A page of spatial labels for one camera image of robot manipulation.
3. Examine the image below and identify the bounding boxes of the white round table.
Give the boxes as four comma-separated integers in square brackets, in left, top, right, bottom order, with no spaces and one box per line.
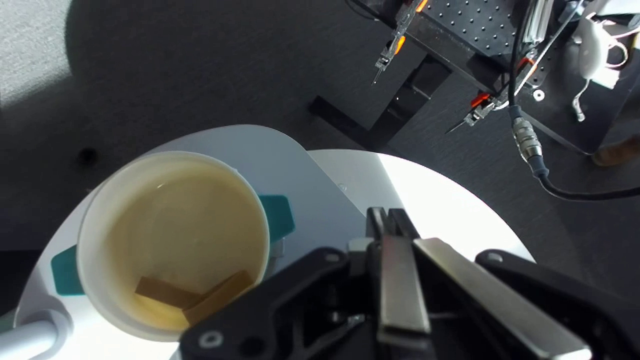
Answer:
[307,147,537,269]

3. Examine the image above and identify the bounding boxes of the white toy kitchen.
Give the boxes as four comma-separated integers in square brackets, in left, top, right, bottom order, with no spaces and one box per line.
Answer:
[12,121,371,360]

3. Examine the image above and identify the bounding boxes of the orange handled clamp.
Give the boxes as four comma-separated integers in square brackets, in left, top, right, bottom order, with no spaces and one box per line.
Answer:
[372,0,432,86]

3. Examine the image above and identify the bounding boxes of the black arm cable with connector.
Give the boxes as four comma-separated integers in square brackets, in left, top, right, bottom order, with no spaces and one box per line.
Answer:
[507,0,640,202]

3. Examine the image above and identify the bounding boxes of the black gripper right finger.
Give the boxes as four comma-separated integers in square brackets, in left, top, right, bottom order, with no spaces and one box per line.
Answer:
[390,206,640,360]

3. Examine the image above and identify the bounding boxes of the white cup with green band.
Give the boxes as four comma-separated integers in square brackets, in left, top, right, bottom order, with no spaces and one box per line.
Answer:
[74,147,275,343]

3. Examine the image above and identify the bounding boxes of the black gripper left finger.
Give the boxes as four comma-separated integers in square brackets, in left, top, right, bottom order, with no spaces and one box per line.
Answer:
[178,206,432,360]

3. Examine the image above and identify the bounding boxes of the black robot base with cables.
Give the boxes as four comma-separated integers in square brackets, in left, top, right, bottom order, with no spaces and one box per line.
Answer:
[308,0,640,160]

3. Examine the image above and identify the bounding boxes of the brown wooden stick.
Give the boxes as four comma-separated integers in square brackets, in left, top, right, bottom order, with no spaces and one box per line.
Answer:
[134,271,206,310]
[183,267,258,327]

